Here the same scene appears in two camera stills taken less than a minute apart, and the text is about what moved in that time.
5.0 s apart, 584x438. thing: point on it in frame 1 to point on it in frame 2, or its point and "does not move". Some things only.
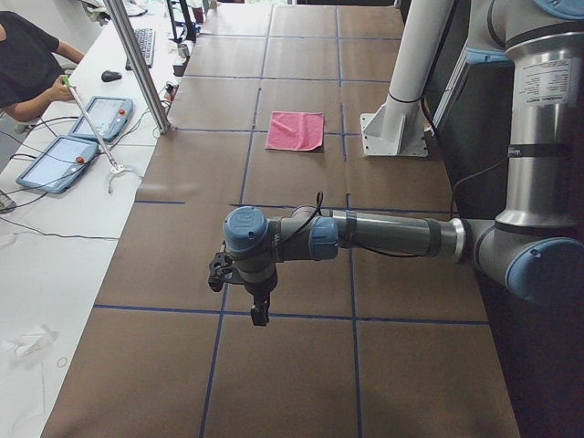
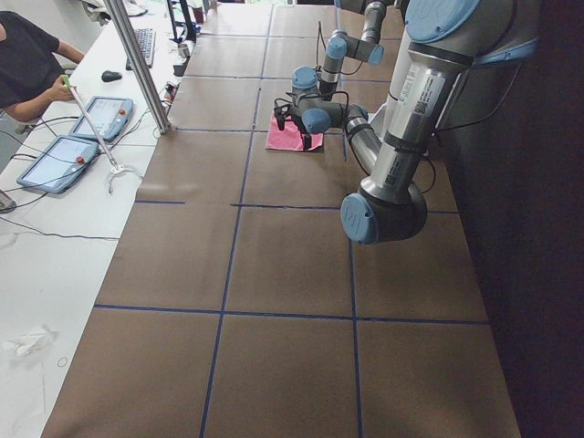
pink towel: x=296 y=130 does not move
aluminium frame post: x=143 y=71 does not move
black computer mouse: x=109 y=76 does not move
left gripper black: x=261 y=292 to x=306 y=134
